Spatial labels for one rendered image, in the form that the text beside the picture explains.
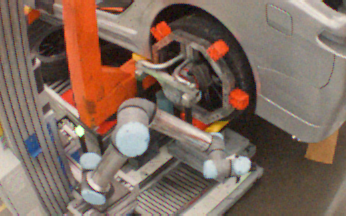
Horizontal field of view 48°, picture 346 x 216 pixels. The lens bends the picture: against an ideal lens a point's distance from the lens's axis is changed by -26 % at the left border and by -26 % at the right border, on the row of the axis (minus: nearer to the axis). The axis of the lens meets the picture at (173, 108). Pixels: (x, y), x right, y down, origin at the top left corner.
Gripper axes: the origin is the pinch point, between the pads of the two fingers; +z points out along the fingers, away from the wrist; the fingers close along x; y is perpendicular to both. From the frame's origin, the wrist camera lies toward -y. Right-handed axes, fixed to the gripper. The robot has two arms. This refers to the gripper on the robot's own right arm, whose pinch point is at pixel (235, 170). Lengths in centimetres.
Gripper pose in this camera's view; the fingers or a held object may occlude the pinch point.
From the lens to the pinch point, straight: 229.3
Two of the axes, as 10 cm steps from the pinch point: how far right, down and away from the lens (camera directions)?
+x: 1.0, 9.8, -1.8
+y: -9.9, 0.9, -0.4
